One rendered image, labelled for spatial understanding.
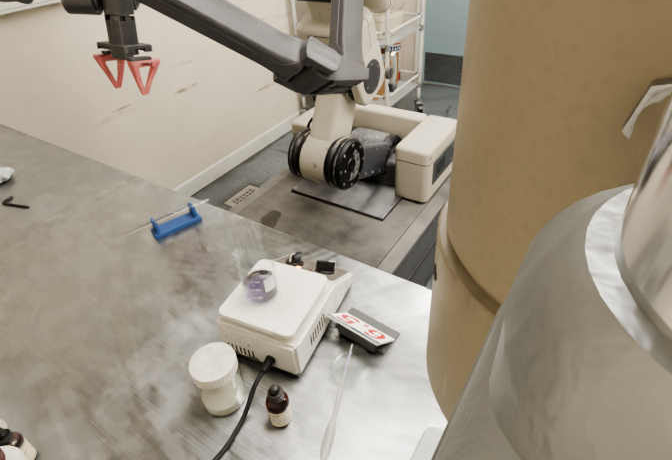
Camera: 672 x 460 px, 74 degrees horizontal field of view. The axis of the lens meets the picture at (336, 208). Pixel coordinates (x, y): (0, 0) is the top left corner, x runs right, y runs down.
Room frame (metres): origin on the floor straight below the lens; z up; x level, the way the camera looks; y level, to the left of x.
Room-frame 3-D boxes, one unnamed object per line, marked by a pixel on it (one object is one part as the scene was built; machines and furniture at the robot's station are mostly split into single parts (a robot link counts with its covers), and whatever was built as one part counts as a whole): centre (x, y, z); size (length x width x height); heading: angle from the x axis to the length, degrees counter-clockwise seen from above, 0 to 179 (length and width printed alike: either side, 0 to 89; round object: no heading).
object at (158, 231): (0.75, 0.33, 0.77); 0.10 x 0.03 x 0.04; 125
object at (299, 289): (0.45, 0.10, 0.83); 0.12 x 0.12 x 0.01; 63
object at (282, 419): (0.31, 0.09, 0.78); 0.03 x 0.03 x 0.07
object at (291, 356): (0.47, 0.09, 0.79); 0.22 x 0.13 x 0.08; 153
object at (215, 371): (0.35, 0.17, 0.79); 0.06 x 0.06 x 0.08
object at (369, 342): (0.44, -0.03, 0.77); 0.09 x 0.06 x 0.04; 49
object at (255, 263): (0.45, 0.12, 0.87); 0.06 x 0.05 x 0.08; 73
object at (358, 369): (0.38, 0.00, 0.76); 0.06 x 0.06 x 0.02
